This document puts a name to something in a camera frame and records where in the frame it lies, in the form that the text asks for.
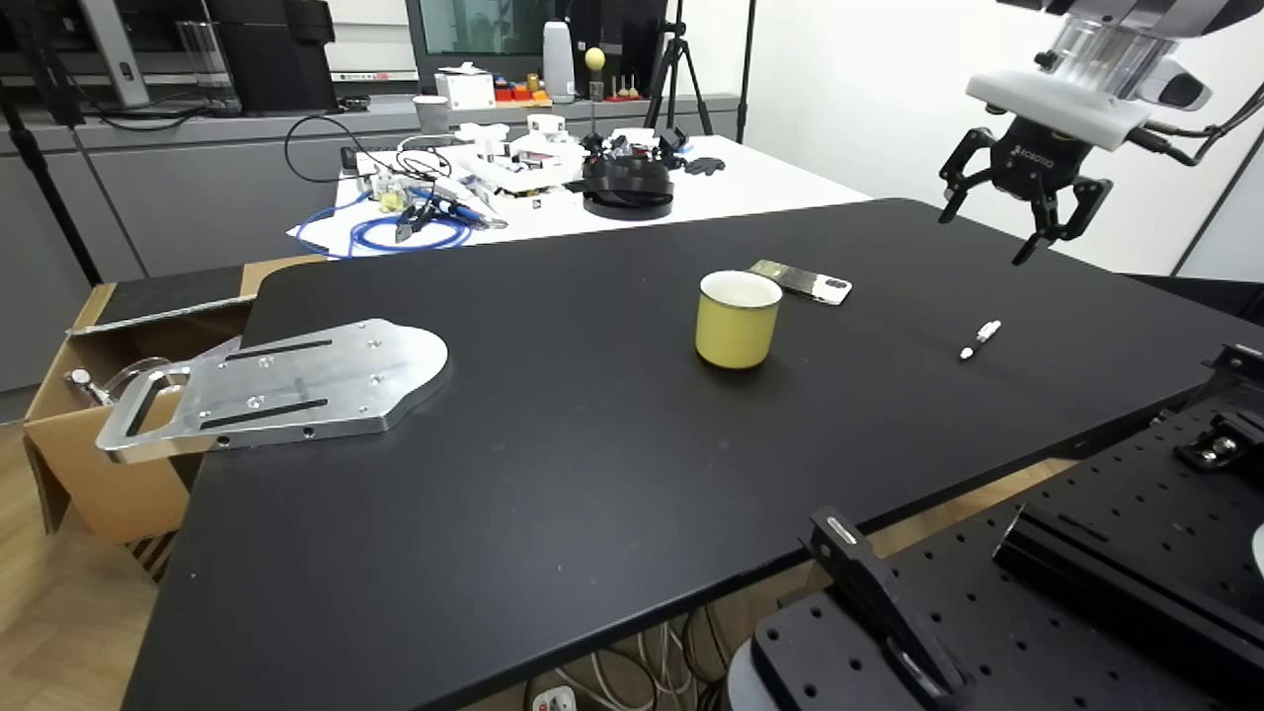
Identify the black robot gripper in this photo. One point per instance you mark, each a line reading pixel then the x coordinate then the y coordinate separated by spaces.
pixel 1041 158

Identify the yellow ball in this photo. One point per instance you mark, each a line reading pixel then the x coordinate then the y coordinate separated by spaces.
pixel 595 62

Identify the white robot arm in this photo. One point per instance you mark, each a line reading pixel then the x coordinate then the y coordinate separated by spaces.
pixel 1092 89

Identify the silver metal mounting plate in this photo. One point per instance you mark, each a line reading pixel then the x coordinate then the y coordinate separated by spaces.
pixel 301 387

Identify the olive green small card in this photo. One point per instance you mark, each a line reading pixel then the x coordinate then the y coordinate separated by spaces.
pixel 786 273

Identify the black perforated breadboard base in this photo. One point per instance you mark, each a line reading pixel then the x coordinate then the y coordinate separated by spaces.
pixel 1128 581

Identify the yellow enamel mug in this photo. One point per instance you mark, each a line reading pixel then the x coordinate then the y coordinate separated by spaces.
pixel 737 318

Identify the cardboard box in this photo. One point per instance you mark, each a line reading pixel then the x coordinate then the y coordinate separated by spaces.
pixel 112 382

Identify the black light stand pole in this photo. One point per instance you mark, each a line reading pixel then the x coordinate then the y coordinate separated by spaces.
pixel 749 70

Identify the white side table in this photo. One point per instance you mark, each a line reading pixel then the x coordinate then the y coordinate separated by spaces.
pixel 381 214

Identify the white electronics clutter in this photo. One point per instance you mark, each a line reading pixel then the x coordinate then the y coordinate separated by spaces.
pixel 487 165

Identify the black headset on table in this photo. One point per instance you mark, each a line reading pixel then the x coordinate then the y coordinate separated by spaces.
pixel 624 177

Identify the black camera tripod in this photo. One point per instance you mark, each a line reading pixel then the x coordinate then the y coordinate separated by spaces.
pixel 671 70

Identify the black clamp bracket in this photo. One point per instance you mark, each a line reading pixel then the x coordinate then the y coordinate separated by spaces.
pixel 867 589

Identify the black and white pen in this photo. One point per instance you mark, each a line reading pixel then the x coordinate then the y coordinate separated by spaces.
pixel 983 335

